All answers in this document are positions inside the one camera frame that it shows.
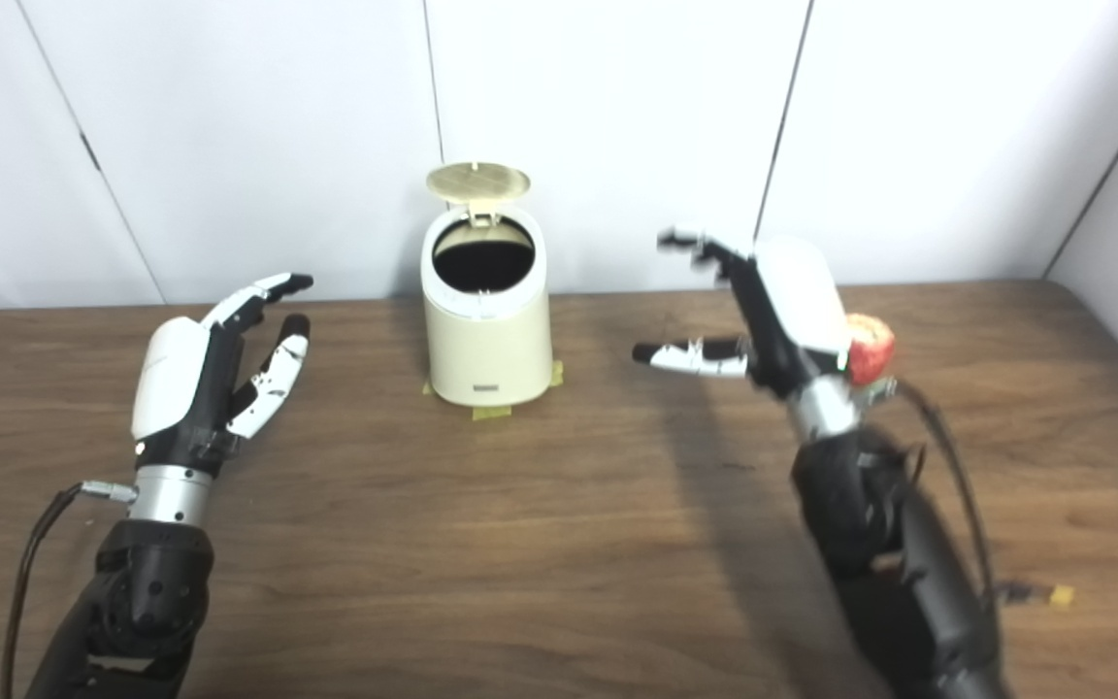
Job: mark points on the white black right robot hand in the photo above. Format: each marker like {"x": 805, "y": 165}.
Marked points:
{"x": 792, "y": 311}

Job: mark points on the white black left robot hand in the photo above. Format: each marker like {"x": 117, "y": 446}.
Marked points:
{"x": 180, "y": 388}

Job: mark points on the red apple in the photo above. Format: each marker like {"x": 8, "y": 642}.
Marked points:
{"x": 871, "y": 354}

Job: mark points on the cream-colored lidded bin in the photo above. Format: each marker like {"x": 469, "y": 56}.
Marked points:
{"x": 486, "y": 340}

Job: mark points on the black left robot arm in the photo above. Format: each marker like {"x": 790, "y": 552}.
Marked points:
{"x": 147, "y": 592}

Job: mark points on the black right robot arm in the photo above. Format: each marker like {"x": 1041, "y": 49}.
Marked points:
{"x": 870, "y": 524}

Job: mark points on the long yellow tape strip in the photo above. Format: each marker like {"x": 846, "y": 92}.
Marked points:
{"x": 491, "y": 413}

